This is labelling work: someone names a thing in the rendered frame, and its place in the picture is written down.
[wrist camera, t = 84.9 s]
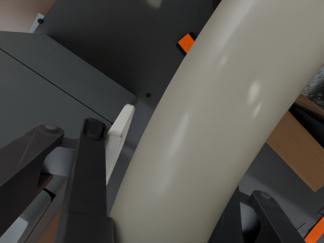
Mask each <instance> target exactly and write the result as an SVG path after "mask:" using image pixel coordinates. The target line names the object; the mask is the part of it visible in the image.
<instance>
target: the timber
mask: <svg viewBox="0 0 324 243"><path fill-rule="evenodd" d="M266 143H267V144H268V145H269V146H270V147H271V148H272V149H273V150H274V151H275V152H276V153H277V154H278V155H279V156H280V157H281V158H282V159H283V160H284V161H285V162H286V163H287V164H288V165H289V166H290V167H291V169H292V170H293V171H294V172H295V173H296V174H297V175H298V176H299V177H300V178H301V179H302V180H303V181H304V182H305V183H306V184H307V185H308V186H309V187H310V188H311V189H312V190H313V191H314V192H316V191H317V190H319V189H320V188H321V187H323V186H324V148H323V147H322V146H321V144H320V143H319V142H318V141H317V140H316V139H315V138H314V137H313V136H312V135H311V134H310V133H309V132H308V130H307V129H306V128H305V127H304V126H303V125H302V124H301V123H300V122H299V121H298V120H297V119H296V118H295V116H294V115H293V114H292V113H291V112H290V111H287V112H286V114H285V115H284V116H283V118H282V119H281V121H280V122H279V123H278V125H277V126H276V128H275V129H274V131H273V132H272V133H271V135H270V136H269V138H268V139H267V141H266Z"/></svg>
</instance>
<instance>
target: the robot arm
mask: <svg viewBox="0 0 324 243"><path fill-rule="evenodd" d="M134 111H135V107H134V106H133V105H130V104H127V105H125V106H124V108H123V109H122V111H121V112H120V114H119V116H118V117H117V119H116V120H115V122H114V124H113V125H112V126H109V124H108V123H106V122H105V121H103V120H100V119H96V118H85V119H84V121H83V125H82V129H81V133H80V137H79V138H68V137H64V133H65V132H64V130H63V129H62V128H60V127H58V126H55V125H53V124H40V125H38V126H36V127H35V128H33V129H31V130H30V131H28V132H26V133H25V134H23V135H22V136H20V137H18V138H17V139H15V140H14V141H12V142H10V143H9V144H7V145H5V146H4V147H2V148H0V237H1V236H2V235H3V234H4V233H5V232H6V231H7V229H8V228H9V227H10V226H11V225H12V224H13V223H14V222H15V221H16V220H17V219H18V217H19V216H20V215H21V214H22V213H23V212H24V211H25V209H26V208H27V207H28V206H29V205H30V204H31V203H32V201H33V200H34V199H35V198H36V197H37V196H38V195H39V193H40V192H41V191H42V190H43V189H44V188H45V187H46V186H47V184H48V183H49V182H50V181H51V180H52V178H53V175H61V176H68V179H67V185H66V190H65V195H64V199H63V204H62V208H61V213H60V218H59V222H58V227H57V232H56V236H55V241H54V243H114V232H113V219H112V217H108V216H107V184H108V181H109V179H110V176H111V174H112V171H113V169H114V166H115V164H116V161H117V159H118V157H119V154H120V152H121V149H122V147H123V145H124V142H125V139H126V136H127V133H128V130H129V126H130V123H131V120H132V117H133V114H134ZM208 243H306V242H305V241H304V239H303V238H302V236H301V235H300V234H299V232H298V231H297V229H296V228H295V226H294V225H293V223H292V222H291V221H290V219H289V218H288V216H287V215H286V214H285V212H284V211H283V209H282V208H281V207H280V206H279V204H278V203H277V201H276V200H275V199H274V198H273V197H272V196H271V195H269V194H268V193H266V192H263V191H259V190H253V192H252V194H251V196H249V195H247V194H245V193H243V192H241V191H239V186H237V188H236V190H235V192H234V194H233V195H232V197H231V199H230V201H229V202H228V204H227V206H226V208H225V210H224V211H223V213H222V215H221V217H220V219H219V221H218V223H217V225H216V227H215V229H214V231H213V233H212V235H211V237H210V239H209V241H208Z"/></svg>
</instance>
